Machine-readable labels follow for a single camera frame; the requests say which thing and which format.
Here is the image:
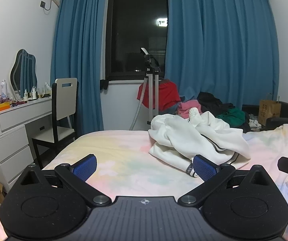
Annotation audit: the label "white sweatpants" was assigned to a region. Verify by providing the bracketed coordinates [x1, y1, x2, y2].
[148, 108, 252, 177]

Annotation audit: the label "red garment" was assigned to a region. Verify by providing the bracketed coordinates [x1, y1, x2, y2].
[137, 79, 181, 112]

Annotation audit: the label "pink garment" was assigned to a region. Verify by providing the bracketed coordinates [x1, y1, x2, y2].
[177, 100, 201, 119]

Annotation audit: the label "wavy vanity mirror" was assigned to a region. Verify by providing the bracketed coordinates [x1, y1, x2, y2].
[10, 49, 37, 100]

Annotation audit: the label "dark window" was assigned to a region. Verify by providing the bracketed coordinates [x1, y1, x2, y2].
[105, 0, 168, 81]

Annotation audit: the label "white garment steamer stand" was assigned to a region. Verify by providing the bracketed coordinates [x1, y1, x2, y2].
[129, 47, 160, 131]

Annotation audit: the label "black garment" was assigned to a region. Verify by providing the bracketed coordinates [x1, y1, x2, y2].
[197, 92, 235, 116]

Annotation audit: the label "right blue curtain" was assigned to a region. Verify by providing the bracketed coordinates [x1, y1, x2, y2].
[165, 0, 279, 107]

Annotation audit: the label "green garment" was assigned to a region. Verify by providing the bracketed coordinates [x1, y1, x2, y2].
[216, 108, 245, 128]

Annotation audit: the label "white dresser desk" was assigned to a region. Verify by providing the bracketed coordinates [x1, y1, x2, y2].
[0, 97, 52, 192]

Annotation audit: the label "white and black chair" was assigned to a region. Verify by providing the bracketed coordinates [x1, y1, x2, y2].
[31, 78, 79, 168]

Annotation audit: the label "blue curtain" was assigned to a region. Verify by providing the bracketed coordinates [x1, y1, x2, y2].
[165, 0, 279, 107]
[51, 0, 105, 136]

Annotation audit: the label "black armchair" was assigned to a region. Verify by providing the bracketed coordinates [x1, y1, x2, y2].
[242, 100, 288, 131]

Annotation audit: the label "white spray bottle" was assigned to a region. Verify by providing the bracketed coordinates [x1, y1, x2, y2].
[0, 80, 7, 98]

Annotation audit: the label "left blue curtain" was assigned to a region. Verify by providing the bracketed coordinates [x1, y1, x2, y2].
[51, 0, 105, 136]

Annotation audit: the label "brown paper bag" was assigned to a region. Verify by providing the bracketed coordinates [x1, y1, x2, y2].
[258, 93, 281, 126]

